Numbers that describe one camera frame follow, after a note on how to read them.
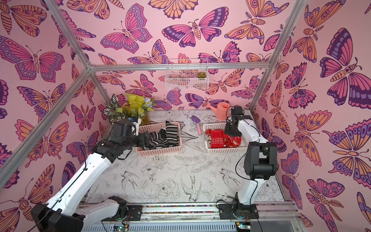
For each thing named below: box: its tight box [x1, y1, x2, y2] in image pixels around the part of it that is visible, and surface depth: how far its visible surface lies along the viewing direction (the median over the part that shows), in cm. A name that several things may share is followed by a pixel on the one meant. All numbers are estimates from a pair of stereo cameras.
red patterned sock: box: [205, 129, 225, 149], surface depth 97 cm
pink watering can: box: [206, 101, 232, 121], surface depth 112 cm
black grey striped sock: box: [145, 128, 174, 150], surface depth 97 cm
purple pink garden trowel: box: [191, 115, 202, 136], surface depth 112 cm
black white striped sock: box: [165, 120, 180, 147], surface depth 101 cm
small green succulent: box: [196, 71, 207, 79], surface depth 95 cm
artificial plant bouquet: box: [103, 93, 157, 125], surface depth 94 cm
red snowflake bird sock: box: [223, 134, 242, 148], surface depth 96 cm
